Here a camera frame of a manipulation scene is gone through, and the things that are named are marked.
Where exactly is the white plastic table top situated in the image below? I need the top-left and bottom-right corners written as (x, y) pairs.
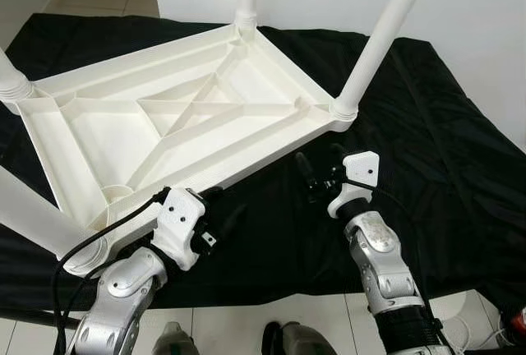
top-left (12, 22), bottom-right (361, 278)

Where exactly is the grey left robot leg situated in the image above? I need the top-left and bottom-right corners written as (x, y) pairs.
top-left (155, 322), bottom-right (200, 355)

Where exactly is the grey robot leg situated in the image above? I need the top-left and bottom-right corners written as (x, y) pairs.
top-left (261, 322), bottom-right (334, 355)
top-left (155, 322), bottom-right (200, 355)

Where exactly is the black table cloth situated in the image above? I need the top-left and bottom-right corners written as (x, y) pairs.
top-left (0, 14), bottom-right (526, 311)

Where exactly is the grey right robot leg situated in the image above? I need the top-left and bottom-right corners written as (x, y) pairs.
top-left (261, 322), bottom-right (334, 355)

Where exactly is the red round object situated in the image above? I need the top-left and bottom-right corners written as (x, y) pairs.
top-left (505, 310), bottom-right (526, 348)

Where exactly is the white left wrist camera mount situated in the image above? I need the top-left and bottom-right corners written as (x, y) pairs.
top-left (150, 188), bottom-right (206, 272)

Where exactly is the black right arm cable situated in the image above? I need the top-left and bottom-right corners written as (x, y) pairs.
top-left (345, 176), bottom-right (449, 348)

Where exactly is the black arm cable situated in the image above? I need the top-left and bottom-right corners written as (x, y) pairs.
top-left (345, 176), bottom-right (449, 348)
top-left (51, 189), bottom-right (172, 355)

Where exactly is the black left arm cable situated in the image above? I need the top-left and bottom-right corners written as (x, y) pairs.
top-left (51, 189), bottom-right (172, 355)

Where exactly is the black metal frame bar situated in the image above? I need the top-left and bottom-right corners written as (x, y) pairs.
top-left (0, 310), bottom-right (58, 327)

